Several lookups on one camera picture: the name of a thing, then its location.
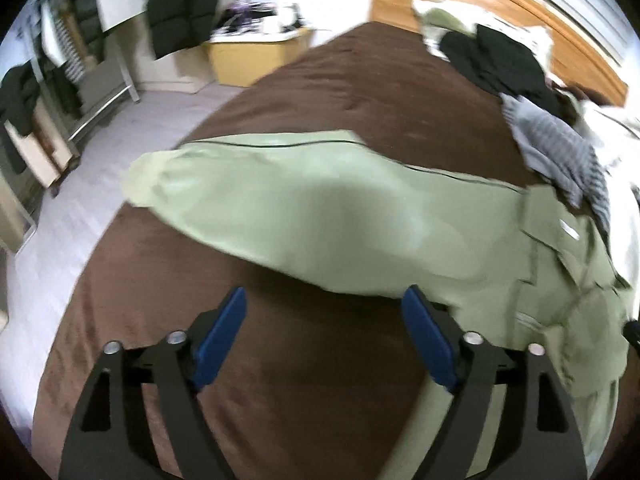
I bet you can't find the clutter of cables and items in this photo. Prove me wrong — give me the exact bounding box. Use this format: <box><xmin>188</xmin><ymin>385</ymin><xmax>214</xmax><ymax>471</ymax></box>
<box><xmin>212</xmin><ymin>0</ymin><xmax>306</xmax><ymax>41</ymax></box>

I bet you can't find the shelf of folded clothes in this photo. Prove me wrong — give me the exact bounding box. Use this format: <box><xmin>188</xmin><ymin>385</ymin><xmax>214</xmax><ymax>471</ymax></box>
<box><xmin>0</xmin><ymin>62</ymin><xmax>43</xmax><ymax>173</ymax></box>

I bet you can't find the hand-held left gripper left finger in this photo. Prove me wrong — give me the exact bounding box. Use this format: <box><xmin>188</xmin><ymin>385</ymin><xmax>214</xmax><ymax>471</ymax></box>
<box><xmin>57</xmin><ymin>286</ymin><xmax>248</xmax><ymax>480</ymax></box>

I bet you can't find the brown bed blanket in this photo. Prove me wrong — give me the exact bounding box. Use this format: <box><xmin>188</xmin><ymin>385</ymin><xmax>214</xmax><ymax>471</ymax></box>
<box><xmin>30</xmin><ymin>20</ymin><xmax>640</xmax><ymax>480</ymax></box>

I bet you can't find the white bedding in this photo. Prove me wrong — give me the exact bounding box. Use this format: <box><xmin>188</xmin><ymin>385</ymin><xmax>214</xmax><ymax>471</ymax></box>
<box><xmin>545</xmin><ymin>72</ymin><xmax>640</xmax><ymax>281</ymax></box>

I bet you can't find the yellow storage box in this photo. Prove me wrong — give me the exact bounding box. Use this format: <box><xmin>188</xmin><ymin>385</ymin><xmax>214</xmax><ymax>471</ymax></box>
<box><xmin>207</xmin><ymin>27</ymin><xmax>313</xmax><ymax>88</ymax></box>

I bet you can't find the light green jacket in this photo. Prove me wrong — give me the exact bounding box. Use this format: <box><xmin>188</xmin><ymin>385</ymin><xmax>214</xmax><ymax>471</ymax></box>
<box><xmin>120</xmin><ymin>129</ymin><xmax>633</xmax><ymax>480</ymax></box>

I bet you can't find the green and white pillow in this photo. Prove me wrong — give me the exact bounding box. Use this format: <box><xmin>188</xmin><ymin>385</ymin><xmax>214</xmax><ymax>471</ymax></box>
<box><xmin>411</xmin><ymin>0</ymin><xmax>553</xmax><ymax>61</ymax></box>

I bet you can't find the grey striped garment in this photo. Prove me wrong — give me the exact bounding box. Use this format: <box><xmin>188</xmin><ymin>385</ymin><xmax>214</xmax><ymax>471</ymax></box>
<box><xmin>500</xmin><ymin>94</ymin><xmax>612</xmax><ymax>233</ymax></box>

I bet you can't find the black puffer jacket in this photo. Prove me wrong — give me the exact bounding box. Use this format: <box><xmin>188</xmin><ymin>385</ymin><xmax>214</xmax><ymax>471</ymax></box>
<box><xmin>136</xmin><ymin>0</ymin><xmax>246</xmax><ymax>60</ymax></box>

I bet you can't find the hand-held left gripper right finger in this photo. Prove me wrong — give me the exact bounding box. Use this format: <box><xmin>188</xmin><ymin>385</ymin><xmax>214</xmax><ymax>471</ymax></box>
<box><xmin>402</xmin><ymin>285</ymin><xmax>588</xmax><ymax>480</ymax></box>

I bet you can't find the wooden headboard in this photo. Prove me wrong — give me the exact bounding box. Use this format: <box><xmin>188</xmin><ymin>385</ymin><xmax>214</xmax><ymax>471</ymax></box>
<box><xmin>372</xmin><ymin>0</ymin><xmax>628</xmax><ymax>106</ymax></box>

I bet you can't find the metal clothes rack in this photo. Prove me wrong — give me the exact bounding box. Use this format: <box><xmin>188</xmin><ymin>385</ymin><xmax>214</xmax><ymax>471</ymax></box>
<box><xmin>30</xmin><ymin>0</ymin><xmax>143</xmax><ymax>161</ymax></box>

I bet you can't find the black clothes pile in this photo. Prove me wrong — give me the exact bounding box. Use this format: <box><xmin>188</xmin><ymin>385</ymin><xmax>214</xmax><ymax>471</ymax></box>
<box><xmin>439</xmin><ymin>24</ymin><xmax>566</xmax><ymax>121</ymax></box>

